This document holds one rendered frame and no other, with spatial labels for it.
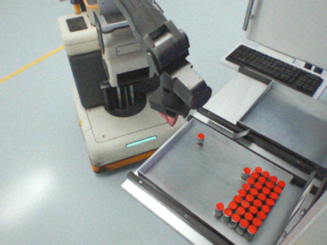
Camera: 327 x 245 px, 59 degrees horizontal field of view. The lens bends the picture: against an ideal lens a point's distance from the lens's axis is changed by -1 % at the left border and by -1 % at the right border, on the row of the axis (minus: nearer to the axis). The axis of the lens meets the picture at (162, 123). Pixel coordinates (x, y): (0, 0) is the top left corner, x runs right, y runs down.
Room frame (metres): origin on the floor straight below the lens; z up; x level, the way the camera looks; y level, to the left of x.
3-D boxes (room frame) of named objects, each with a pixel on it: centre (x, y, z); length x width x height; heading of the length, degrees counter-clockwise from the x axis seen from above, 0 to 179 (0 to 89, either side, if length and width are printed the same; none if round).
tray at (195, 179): (0.43, -0.14, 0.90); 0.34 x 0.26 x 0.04; 50
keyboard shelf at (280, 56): (1.07, -0.52, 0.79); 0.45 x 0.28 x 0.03; 51
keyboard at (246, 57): (1.02, -0.48, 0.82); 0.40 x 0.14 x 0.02; 50
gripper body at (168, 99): (0.51, -0.02, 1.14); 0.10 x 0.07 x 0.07; 58
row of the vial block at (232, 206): (0.37, -0.21, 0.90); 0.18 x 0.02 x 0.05; 140
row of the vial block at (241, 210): (0.36, -0.23, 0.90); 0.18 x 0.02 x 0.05; 140
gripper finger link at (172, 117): (0.52, -0.02, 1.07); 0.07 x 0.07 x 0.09; 58
